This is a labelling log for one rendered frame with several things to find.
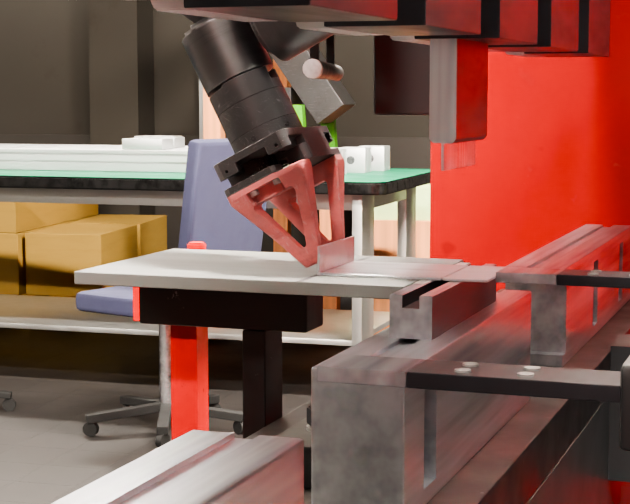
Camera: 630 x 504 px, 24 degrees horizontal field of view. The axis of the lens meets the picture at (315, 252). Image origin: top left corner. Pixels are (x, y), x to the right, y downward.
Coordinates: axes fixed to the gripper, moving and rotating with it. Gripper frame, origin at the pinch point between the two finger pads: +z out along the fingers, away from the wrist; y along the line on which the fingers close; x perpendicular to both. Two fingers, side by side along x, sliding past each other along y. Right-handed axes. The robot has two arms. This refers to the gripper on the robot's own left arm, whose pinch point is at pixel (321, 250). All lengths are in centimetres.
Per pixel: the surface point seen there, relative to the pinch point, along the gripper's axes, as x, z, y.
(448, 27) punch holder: -20.5, -7.6, -17.8
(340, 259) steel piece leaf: -0.7, 1.2, 1.1
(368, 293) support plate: -4.7, 4.7, -7.6
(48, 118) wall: 369, -189, 662
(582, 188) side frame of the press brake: -5, 3, 86
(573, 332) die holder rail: -6.3, 16.1, 37.4
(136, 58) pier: 292, -188, 642
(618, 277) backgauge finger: -19.9, 11.4, -0.8
